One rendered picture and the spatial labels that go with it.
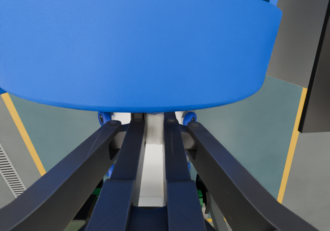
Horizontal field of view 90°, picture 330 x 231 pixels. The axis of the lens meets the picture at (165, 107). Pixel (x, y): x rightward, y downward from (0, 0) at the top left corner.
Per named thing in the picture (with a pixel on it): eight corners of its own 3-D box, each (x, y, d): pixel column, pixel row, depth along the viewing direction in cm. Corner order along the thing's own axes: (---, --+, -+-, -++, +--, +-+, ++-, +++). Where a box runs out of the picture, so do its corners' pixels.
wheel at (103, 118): (110, 129, 40) (102, 132, 39) (103, 115, 42) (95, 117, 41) (113, 118, 37) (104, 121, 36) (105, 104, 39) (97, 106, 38)
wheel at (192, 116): (191, 134, 40) (183, 131, 41) (199, 120, 42) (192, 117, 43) (187, 124, 37) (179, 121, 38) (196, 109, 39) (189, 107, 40)
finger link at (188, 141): (163, 133, 12) (203, 134, 12) (162, 107, 17) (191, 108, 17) (162, 150, 13) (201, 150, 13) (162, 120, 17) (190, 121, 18)
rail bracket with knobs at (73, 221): (103, 190, 56) (92, 220, 47) (105, 204, 59) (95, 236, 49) (73, 190, 56) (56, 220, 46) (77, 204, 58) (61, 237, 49)
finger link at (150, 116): (154, 145, 15) (145, 145, 15) (155, 113, 21) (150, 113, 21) (154, 114, 13) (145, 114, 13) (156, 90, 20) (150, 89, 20)
